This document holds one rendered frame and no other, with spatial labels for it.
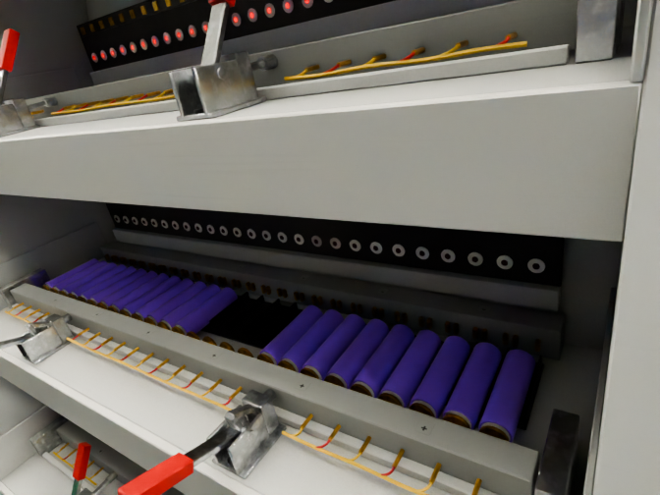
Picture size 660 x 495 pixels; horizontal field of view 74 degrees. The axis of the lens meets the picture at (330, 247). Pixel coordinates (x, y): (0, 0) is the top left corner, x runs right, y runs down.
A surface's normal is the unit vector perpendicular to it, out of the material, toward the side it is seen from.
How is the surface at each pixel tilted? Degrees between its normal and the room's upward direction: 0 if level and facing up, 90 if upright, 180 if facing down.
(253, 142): 105
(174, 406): 15
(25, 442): 90
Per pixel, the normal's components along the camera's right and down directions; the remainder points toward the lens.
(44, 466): -0.18, -0.89
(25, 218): 0.83, 0.10
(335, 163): -0.53, 0.45
